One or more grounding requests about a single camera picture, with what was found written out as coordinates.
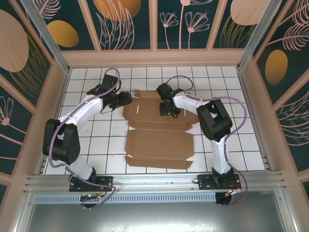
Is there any brown cardboard box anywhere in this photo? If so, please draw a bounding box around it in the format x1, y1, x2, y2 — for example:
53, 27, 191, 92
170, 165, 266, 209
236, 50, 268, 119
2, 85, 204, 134
122, 89, 200, 170

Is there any small circuit board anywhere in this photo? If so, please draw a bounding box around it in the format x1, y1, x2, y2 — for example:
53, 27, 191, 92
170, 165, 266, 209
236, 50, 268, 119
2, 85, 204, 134
81, 193, 102, 201

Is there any grey metal sheet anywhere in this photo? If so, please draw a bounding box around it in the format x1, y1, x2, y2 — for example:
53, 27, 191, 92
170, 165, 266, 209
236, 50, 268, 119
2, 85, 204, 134
14, 190, 297, 232

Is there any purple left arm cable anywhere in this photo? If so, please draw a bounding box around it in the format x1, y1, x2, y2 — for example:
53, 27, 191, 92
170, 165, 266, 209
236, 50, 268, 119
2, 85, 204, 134
49, 68, 121, 211

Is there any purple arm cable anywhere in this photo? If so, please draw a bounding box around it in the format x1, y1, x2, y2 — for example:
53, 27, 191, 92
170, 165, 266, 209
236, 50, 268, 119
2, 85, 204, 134
49, 68, 121, 211
168, 75, 249, 208

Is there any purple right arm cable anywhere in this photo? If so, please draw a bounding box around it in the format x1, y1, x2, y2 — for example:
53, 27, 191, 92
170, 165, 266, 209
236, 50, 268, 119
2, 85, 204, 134
168, 75, 249, 208

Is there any aluminium mounting rail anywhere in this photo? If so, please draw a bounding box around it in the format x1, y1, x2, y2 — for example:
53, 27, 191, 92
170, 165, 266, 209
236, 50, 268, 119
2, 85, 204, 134
23, 171, 288, 194

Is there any aluminium frame post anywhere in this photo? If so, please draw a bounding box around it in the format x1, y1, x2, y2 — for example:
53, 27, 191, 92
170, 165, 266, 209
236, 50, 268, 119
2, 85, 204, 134
236, 0, 283, 72
20, 0, 72, 74

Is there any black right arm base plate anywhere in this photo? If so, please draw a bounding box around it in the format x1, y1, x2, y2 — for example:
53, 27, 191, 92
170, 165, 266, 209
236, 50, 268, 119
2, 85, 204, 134
197, 174, 242, 191

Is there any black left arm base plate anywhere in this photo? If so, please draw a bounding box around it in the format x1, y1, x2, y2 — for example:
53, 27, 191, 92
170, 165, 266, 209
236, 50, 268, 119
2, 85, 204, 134
69, 175, 114, 193

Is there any slotted grey cable duct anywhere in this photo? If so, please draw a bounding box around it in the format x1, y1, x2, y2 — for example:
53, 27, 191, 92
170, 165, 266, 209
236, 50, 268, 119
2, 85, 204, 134
33, 192, 218, 203

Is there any aluminium side rail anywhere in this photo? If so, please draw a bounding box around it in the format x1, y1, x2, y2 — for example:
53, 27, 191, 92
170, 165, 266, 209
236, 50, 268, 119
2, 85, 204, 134
36, 69, 72, 175
238, 70, 275, 173

